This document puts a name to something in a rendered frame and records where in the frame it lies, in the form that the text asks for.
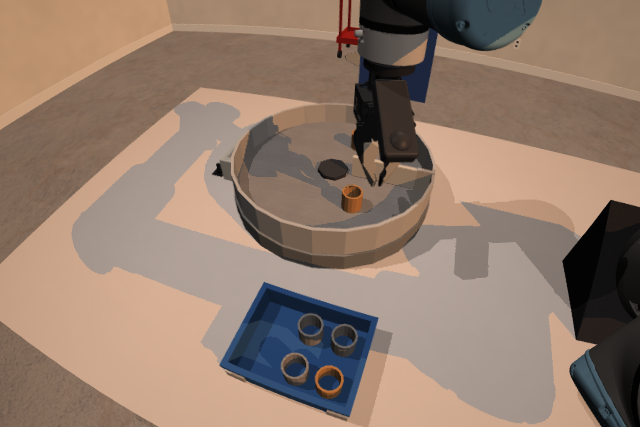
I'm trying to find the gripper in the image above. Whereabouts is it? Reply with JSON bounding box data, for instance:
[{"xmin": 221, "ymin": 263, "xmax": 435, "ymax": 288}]
[{"xmin": 353, "ymin": 59, "xmax": 416, "ymax": 187}]

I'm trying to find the blue open crate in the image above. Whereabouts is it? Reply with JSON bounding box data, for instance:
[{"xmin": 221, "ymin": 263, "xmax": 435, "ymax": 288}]
[{"xmin": 219, "ymin": 282, "xmax": 378, "ymax": 421}]

